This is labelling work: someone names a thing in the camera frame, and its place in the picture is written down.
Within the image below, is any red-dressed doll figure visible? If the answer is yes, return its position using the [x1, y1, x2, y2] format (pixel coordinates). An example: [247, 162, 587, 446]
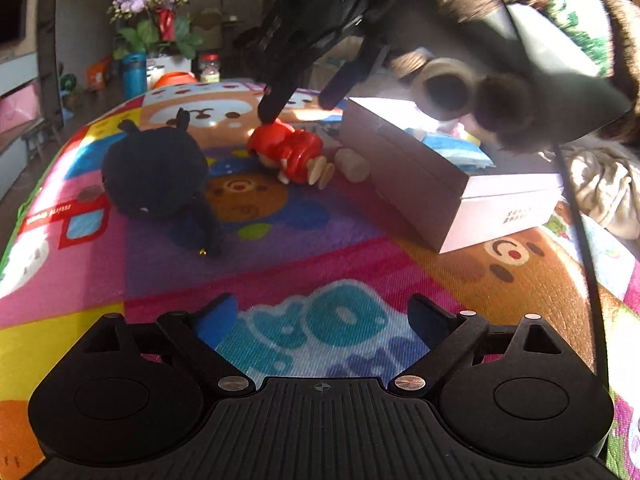
[246, 119, 335, 190]

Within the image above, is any clear jar with red lid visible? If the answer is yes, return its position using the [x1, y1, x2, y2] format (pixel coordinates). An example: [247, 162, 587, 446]
[200, 53, 220, 84]

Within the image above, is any orange bowl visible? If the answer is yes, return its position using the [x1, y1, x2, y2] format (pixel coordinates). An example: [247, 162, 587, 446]
[153, 72, 198, 90]

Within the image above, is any purple orchid flower pot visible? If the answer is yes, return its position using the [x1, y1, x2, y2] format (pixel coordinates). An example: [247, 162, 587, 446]
[107, 0, 203, 61]

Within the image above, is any white cardboard box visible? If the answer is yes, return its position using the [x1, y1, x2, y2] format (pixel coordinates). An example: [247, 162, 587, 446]
[338, 98, 563, 254]

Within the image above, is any colourful cartoon play mat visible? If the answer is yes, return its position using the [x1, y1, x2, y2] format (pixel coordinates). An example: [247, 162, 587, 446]
[0, 77, 640, 480]

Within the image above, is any blue tissue pack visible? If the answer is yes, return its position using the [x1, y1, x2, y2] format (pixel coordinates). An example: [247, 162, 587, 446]
[405, 128, 495, 170]

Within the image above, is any black plush toy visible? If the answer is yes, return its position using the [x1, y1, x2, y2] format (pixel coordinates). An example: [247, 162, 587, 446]
[101, 108, 221, 256]

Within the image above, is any blue cup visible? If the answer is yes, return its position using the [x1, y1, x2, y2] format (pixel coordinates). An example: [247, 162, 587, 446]
[122, 52, 148, 100]

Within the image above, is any beige blanket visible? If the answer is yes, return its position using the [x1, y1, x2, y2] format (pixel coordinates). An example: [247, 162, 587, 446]
[562, 136, 639, 240]

